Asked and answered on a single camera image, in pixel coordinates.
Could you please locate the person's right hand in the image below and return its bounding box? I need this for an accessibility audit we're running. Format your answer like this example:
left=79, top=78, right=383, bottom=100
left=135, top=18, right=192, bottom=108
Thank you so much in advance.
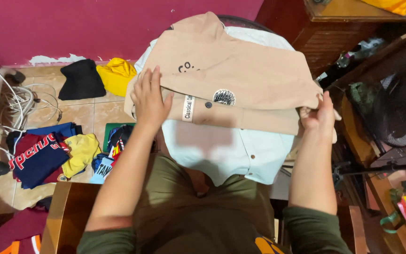
left=299, top=91, right=342, bottom=144

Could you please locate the black tripod bar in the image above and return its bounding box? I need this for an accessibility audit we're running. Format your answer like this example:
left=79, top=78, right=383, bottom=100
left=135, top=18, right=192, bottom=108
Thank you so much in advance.
left=333, top=160, right=406, bottom=191

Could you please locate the navy shirt with red print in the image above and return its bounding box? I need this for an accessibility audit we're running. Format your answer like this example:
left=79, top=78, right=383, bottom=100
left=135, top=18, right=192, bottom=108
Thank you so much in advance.
left=8, top=133, right=70, bottom=190

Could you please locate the person's left hand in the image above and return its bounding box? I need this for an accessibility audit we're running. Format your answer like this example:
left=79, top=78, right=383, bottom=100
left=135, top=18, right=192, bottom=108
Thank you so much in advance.
left=130, top=65, right=174, bottom=130

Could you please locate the beige button shirt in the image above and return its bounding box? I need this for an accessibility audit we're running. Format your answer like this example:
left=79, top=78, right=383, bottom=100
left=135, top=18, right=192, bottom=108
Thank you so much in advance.
left=124, top=11, right=324, bottom=136

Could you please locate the maroon cloth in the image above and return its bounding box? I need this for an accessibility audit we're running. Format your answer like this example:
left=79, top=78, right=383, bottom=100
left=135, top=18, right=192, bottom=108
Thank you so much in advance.
left=0, top=207, right=49, bottom=254

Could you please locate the black electric fan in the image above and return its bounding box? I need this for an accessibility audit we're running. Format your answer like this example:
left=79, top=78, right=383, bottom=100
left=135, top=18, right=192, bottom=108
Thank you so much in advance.
left=346, top=33, right=406, bottom=148

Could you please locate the yellow garment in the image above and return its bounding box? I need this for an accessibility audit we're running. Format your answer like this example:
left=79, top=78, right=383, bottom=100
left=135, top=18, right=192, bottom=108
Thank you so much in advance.
left=96, top=57, right=137, bottom=98

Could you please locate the light blue button shirt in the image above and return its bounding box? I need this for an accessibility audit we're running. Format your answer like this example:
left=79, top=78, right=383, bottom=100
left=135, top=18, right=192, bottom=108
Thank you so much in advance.
left=161, top=119, right=295, bottom=187

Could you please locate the pale yellow shirt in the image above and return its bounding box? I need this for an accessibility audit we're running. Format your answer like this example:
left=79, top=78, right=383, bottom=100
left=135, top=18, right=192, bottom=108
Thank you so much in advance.
left=61, top=133, right=102, bottom=179

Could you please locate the orange yellow cloth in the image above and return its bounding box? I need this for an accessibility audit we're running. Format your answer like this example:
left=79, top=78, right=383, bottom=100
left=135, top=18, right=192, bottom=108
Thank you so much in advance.
left=360, top=0, right=406, bottom=16

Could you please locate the wooden cabinet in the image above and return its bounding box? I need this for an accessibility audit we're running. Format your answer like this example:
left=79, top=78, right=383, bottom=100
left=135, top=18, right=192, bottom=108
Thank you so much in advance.
left=255, top=0, right=406, bottom=76

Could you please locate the heap of printed shirts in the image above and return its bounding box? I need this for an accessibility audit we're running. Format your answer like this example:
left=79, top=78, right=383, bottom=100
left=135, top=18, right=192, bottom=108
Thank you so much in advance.
left=90, top=124, right=135, bottom=185

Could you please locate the wooden chair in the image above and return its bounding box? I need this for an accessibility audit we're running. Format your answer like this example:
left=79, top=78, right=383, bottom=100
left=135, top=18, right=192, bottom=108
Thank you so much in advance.
left=40, top=181, right=367, bottom=254

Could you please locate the black garment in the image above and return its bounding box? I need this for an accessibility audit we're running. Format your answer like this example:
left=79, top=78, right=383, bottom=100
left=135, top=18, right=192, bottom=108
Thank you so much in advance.
left=58, top=59, right=107, bottom=101

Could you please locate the bundle of white cables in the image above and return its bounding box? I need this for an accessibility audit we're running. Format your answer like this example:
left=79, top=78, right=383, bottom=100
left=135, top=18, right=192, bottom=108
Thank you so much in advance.
left=0, top=56, right=63, bottom=149

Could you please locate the person's olive green clothing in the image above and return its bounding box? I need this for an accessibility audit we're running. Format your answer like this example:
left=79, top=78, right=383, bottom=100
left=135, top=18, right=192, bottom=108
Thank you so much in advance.
left=77, top=152, right=353, bottom=254

